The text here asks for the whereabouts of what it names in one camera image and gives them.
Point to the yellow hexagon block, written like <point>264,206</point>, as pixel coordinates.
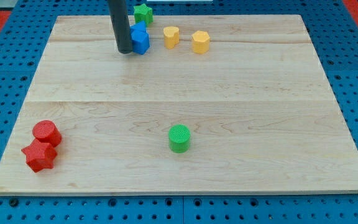
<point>200,42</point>

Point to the green cylinder block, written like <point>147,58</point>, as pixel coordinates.
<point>179,138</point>

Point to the yellow heart block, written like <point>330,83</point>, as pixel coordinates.
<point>171,36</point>

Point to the light wooden board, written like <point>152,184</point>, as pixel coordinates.
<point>261,112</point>

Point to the blue cube block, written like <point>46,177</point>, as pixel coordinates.
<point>140,42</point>

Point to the green star block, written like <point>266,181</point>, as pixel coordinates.
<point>143,13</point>

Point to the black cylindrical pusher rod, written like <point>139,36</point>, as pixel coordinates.
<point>120,24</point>

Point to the red cylinder block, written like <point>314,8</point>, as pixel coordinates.
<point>46,131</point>

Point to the red star block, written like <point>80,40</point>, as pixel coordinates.
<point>39,155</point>

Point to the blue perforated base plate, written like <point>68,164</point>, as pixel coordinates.
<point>334,33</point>

